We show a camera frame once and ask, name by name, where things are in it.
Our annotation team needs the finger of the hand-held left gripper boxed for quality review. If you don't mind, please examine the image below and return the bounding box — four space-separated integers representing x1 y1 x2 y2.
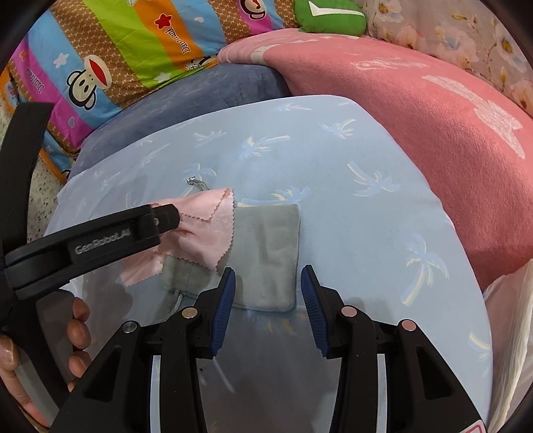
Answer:
137 202 181 245

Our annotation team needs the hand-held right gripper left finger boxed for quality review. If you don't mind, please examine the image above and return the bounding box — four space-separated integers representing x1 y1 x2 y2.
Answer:
49 266 237 433

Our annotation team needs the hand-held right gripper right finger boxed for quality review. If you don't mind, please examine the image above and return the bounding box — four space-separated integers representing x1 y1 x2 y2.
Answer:
300 264 489 433

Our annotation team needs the pink zigzag-edged cloth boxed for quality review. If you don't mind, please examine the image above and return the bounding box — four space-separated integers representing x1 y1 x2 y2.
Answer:
121 188 236 287

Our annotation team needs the grey-green cloth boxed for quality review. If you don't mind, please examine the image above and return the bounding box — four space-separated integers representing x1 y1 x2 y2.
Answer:
160 203 301 314

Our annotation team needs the person's left hand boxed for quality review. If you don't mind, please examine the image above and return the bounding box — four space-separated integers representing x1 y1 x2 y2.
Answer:
0 297 93 428

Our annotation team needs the light blue palm print sheet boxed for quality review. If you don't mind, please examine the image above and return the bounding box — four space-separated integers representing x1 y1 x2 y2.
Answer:
42 95 496 433

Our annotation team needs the blue-grey cushion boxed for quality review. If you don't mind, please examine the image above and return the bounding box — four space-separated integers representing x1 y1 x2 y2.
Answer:
69 62 290 176

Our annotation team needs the colourful monkey print quilt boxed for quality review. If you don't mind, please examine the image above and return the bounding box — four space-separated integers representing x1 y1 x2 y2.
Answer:
0 0 307 185

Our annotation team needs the pink blanket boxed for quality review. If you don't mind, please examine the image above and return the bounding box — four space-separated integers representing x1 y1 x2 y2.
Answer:
217 29 533 293

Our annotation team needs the white plastic bag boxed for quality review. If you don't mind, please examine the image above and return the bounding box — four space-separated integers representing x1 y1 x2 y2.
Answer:
482 260 533 433

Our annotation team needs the green plush toy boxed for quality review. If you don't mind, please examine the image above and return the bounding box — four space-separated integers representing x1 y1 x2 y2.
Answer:
293 0 368 39

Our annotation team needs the floral bed sheet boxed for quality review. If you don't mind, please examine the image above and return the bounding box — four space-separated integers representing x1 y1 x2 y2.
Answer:
357 0 533 122

